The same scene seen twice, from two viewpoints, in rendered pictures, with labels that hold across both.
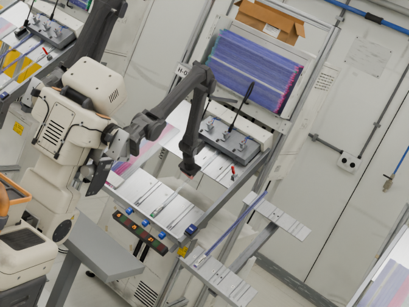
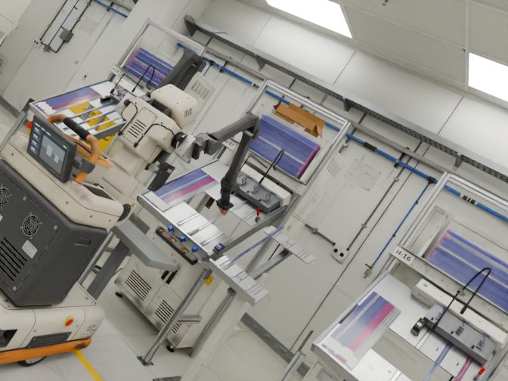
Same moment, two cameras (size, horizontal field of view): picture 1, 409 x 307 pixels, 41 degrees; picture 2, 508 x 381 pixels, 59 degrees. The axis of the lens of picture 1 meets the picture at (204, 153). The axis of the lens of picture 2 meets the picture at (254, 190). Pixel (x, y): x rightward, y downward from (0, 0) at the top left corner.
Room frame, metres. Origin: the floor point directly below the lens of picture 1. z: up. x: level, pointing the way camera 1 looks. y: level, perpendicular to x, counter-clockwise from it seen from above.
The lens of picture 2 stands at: (-0.22, -0.16, 1.21)
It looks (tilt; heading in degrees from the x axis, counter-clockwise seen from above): 1 degrees down; 2
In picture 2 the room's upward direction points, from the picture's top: 34 degrees clockwise
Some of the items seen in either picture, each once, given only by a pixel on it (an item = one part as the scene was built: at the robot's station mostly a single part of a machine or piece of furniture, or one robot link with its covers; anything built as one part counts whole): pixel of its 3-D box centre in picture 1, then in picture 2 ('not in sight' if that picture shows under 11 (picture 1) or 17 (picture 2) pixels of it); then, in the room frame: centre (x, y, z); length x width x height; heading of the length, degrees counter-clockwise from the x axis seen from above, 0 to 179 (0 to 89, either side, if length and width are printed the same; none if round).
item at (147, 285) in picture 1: (169, 250); (189, 286); (3.07, -0.05, 0.31); 0.70 x 0.65 x 0.62; 63
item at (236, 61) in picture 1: (252, 70); (282, 147); (2.93, -0.05, 1.52); 0.51 x 0.13 x 0.27; 63
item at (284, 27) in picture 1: (282, 21); (307, 122); (3.25, -0.09, 1.82); 0.68 x 0.30 x 0.20; 63
